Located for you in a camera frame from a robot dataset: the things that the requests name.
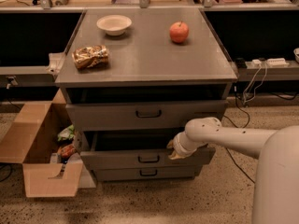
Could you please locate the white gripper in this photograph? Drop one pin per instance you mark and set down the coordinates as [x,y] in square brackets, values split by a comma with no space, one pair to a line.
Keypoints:
[179,145]

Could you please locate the grey drawer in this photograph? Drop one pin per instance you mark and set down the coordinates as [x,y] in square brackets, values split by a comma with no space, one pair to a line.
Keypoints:
[148,115]
[147,173]
[130,149]

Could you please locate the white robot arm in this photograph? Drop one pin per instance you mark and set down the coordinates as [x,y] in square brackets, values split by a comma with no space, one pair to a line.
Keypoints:
[276,192]

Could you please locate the grey top drawer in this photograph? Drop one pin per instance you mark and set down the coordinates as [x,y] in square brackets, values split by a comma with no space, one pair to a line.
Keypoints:
[148,115]

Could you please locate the grey bottom drawer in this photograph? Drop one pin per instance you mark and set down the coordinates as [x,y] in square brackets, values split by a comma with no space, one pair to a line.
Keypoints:
[147,173]

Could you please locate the grey drawer cabinet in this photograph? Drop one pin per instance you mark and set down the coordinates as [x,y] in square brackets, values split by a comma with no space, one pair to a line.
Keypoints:
[145,65]

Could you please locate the open cardboard box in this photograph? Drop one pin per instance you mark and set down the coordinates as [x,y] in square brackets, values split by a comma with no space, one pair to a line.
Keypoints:
[31,140]

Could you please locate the green snack bag in box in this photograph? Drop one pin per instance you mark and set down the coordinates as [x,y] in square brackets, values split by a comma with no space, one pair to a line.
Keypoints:
[67,133]

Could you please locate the red snack bag in box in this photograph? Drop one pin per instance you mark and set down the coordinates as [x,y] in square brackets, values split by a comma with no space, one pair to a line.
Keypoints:
[67,151]

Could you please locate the red apple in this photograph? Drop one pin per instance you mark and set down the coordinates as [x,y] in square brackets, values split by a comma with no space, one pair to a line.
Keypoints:
[179,32]

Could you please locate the golden snack bag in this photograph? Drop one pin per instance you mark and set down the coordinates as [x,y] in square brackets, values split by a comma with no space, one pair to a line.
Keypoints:
[88,57]

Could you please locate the white power strip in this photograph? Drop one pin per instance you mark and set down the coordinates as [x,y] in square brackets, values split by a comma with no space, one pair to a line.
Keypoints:
[277,62]

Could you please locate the white bowl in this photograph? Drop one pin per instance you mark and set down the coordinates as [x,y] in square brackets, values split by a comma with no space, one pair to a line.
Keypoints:
[114,24]

